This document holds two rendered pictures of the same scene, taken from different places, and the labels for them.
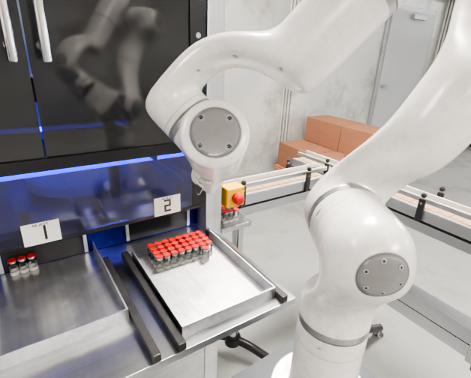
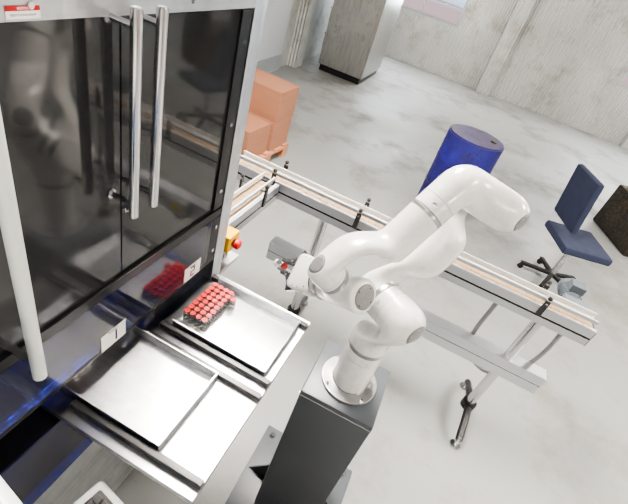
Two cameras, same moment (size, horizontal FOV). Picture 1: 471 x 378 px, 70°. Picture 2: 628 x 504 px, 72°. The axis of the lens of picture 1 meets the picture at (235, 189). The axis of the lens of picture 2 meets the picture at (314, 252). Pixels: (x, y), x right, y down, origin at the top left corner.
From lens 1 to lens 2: 0.84 m
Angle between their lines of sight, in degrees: 39
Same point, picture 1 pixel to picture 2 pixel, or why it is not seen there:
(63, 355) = (194, 421)
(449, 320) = not seen: hidden behind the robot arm
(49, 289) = (125, 377)
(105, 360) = (225, 412)
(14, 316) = (123, 411)
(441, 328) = not seen: hidden behind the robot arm
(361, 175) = (395, 277)
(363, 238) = (411, 323)
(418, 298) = not seen: hidden behind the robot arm
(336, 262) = (398, 334)
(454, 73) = (448, 244)
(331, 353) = (372, 364)
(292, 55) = (399, 256)
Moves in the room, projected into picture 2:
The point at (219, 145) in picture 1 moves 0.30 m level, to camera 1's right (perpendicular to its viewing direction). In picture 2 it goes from (366, 303) to (452, 279)
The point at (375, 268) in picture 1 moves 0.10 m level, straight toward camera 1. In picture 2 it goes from (415, 334) to (426, 366)
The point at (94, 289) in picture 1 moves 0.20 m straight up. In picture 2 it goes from (165, 364) to (170, 319)
